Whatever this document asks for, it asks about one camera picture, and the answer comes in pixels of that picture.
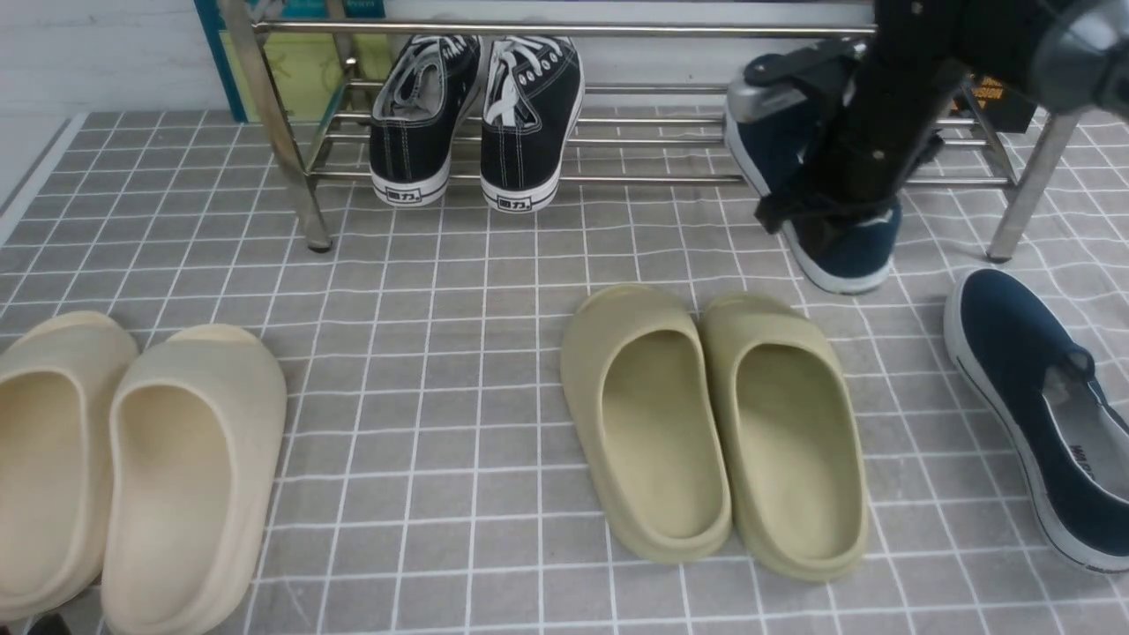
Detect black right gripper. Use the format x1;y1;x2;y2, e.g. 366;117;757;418
746;36;968;233

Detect navy slip-on shoe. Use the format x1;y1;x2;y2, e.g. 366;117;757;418
943;268;1128;574
723;54;902;295

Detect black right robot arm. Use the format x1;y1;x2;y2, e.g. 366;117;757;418
729;1;1126;233

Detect stainless steel shoe rack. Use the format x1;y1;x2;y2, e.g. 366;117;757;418
221;1;1084;253

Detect black image processing book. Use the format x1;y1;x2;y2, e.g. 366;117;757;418
970;75;1038;134

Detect right olive foam slide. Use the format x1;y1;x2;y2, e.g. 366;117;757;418
699;292;870;582

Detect olive foam slide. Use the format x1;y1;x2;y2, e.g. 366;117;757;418
699;292;870;582
559;284;730;564

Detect right black canvas sneaker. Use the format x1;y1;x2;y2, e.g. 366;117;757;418
480;34;585;214

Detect black canvas sneaker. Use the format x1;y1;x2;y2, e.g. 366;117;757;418
480;34;585;214
370;34;483;208

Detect left olive foam slide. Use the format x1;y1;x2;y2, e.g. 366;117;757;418
559;284;730;564

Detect left black canvas sneaker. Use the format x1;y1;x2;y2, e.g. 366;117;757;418
370;34;483;208

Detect teal and yellow book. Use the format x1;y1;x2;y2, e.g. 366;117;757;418
195;1;392;122

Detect grey checked table cloth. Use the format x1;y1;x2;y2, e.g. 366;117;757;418
3;112;1126;634

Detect right cream foam slide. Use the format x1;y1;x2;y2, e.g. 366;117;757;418
100;323;288;634

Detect cream foam slide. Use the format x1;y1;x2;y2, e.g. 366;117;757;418
100;323;288;634
1;310;138;623

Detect left cream foam slide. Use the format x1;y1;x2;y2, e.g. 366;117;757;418
1;310;138;623

